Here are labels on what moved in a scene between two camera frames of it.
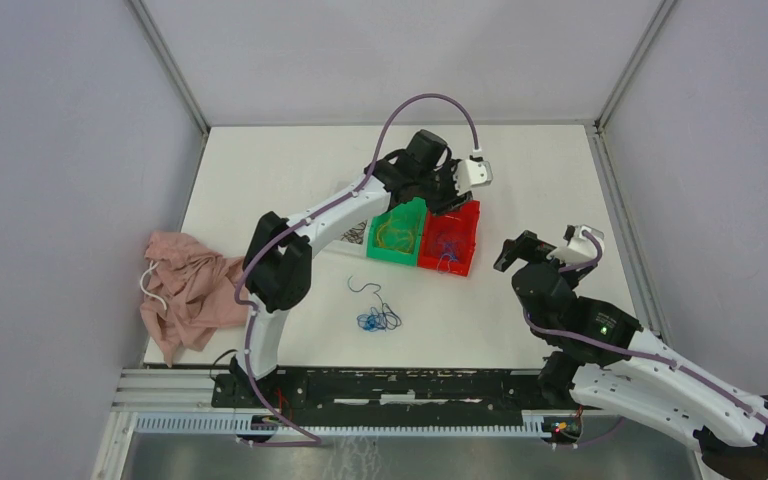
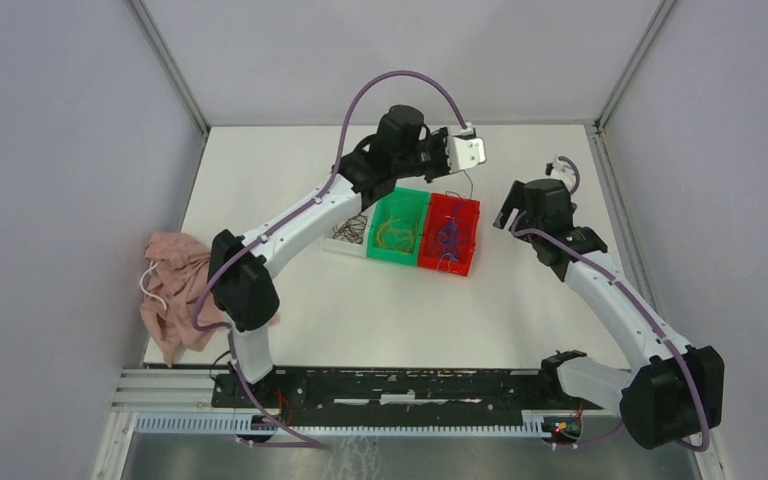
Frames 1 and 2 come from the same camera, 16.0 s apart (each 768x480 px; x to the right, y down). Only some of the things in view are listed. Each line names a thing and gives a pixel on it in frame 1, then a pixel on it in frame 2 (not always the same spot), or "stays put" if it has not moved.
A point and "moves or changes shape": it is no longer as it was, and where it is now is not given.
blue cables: [377, 321] moves or changes shape
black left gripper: [453, 198] to [441, 141]
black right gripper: [526, 246] to [517, 198]
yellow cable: [393, 235] stays put
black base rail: [382, 391] stays put
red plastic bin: [448, 239] stays put
